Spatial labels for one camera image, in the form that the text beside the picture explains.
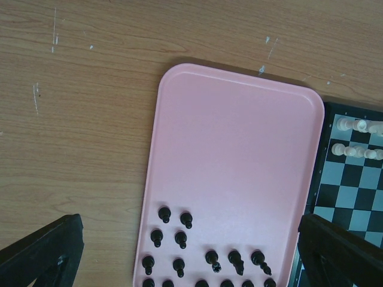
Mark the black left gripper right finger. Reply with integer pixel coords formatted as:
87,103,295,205
297,213,382,286

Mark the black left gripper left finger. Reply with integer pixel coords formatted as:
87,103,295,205
1,214,84,286

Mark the black bishop piece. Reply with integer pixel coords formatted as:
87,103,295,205
220,279,234,287
251,250,272,276

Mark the black knight piece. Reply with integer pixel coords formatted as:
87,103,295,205
228,250,244,276
242,280,254,287

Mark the black queen piece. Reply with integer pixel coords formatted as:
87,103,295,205
205,250,221,273

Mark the black rook piece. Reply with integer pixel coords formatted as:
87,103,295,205
195,279,209,287
263,278,276,287

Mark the black white chess board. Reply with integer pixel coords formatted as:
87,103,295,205
290,102,382,286

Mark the black pawn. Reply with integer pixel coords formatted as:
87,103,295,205
162,279,174,287
174,231,187,249
150,229,163,248
158,206,171,224
142,255,155,276
142,278,155,287
172,258,185,278
180,212,193,229

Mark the white pawn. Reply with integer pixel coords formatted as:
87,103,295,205
344,146,357,157
332,143,346,156

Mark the white rook piece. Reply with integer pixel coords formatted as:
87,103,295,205
336,118,354,131

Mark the pink plastic tray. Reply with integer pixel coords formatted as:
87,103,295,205
133,63,324,286

